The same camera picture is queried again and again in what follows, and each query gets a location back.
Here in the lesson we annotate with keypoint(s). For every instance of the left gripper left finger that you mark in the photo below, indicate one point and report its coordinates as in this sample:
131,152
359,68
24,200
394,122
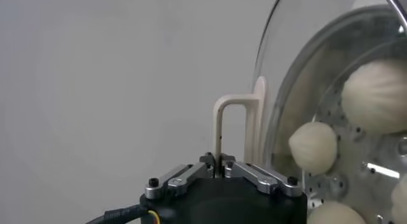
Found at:
178,180

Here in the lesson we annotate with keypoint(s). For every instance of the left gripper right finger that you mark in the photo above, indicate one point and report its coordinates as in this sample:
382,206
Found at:
260,177

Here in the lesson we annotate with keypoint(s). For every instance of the white steamed baozi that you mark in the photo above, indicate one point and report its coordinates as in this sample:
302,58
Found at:
335,214
375,96
401,196
313,147

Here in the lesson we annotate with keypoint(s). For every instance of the perforated steel steamer basket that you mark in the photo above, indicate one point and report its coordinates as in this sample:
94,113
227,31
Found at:
359,155

